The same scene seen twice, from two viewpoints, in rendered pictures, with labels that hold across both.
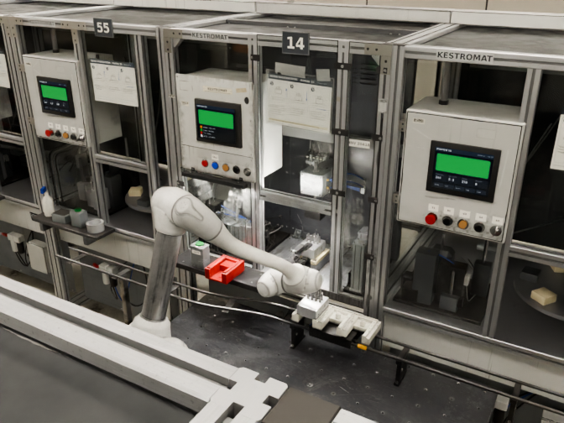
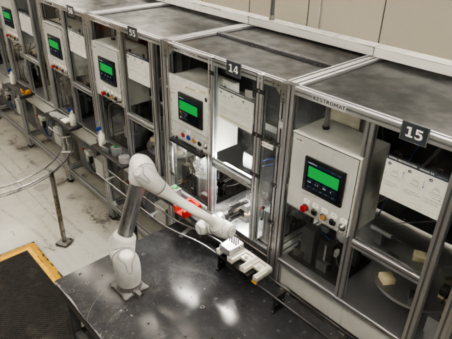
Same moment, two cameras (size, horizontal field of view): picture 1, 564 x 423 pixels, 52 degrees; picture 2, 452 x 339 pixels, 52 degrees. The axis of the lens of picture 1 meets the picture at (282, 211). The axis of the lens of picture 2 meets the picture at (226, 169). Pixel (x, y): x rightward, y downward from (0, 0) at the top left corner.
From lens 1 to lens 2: 0.93 m
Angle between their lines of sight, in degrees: 16
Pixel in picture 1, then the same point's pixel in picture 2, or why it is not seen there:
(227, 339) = (179, 254)
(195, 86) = (178, 83)
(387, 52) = (284, 88)
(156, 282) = (126, 213)
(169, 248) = (135, 194)
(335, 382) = (233, 300)
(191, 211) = (142, 176)
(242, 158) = (203, 136)
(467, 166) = (325, 179)
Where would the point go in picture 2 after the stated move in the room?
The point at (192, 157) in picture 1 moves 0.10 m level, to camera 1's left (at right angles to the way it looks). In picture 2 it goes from (176, 128) to (163, 126)
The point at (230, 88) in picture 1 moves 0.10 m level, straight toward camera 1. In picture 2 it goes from (197, 89) to (192, 95)
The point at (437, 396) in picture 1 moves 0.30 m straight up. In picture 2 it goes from (295, 328) to (300, 290)
